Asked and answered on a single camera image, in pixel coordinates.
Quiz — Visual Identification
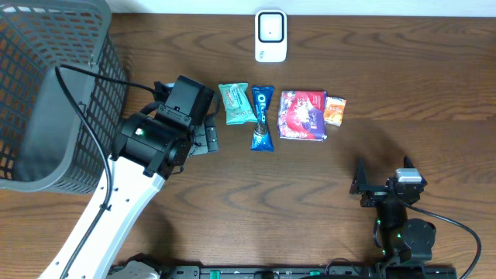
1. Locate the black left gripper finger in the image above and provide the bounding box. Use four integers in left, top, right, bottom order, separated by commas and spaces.
205, 116, 219, 153
188, 124, 208, 157

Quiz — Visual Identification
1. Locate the mint green snack pack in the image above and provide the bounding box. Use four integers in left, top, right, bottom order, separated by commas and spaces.
219, 82, 257, 126

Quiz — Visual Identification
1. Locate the blue Oreo cookie pack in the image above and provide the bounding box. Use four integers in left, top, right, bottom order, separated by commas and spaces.
250, 86, 274, 152

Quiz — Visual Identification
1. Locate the small orange tissue packet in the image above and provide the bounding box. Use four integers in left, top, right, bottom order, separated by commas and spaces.
324, 97, 346, 126

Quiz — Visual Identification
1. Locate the red purple tissue pack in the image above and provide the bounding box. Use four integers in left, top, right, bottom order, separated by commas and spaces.
277, 91, 327, 142

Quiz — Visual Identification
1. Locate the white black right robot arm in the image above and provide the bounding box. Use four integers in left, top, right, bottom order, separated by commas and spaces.
350, 157, 436, 266

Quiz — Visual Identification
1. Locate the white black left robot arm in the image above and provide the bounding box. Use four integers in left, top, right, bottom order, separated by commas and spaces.
41, 105, 218, 278

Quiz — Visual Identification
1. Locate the white barcode scanner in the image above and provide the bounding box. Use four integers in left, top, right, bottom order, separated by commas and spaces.
254, 9, 288, 63

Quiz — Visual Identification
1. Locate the grey plastic shopping basket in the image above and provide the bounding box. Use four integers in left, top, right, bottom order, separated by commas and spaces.
1, 0, 127, 195

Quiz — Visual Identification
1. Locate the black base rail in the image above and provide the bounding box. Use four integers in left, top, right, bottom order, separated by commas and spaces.
108, 253, 458, 279

